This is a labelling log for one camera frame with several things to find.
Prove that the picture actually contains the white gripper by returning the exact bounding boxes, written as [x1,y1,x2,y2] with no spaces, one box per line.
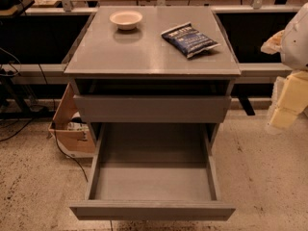
[261,30,308,135]

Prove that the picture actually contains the grey drawer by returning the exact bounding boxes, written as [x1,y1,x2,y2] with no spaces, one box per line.
[70,123,235,220]
[74,95,231,123]

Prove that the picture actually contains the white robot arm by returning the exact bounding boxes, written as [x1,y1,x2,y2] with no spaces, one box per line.
[261,3,308,134]

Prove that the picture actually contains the grey drawer cabinet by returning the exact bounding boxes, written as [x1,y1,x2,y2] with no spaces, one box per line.
[65,7,241,138]

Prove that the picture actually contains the grey top drawer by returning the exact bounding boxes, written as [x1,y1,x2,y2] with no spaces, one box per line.
[74,95,231,123]

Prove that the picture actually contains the blue chip bag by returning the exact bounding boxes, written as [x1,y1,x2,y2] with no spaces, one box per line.
[161,22,219,59]

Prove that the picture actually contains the white bowl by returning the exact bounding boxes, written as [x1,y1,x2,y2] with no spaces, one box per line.
[110,11,142,31]

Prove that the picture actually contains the cardboard box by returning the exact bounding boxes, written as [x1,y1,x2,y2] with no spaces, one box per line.
[49,84,95,158]

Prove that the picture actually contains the grey metal rail frame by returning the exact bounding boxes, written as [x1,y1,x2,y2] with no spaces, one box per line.
[11,5,300,85]

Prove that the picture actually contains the black floor cable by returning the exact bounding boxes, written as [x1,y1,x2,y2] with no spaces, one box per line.
[0,46,90,183]

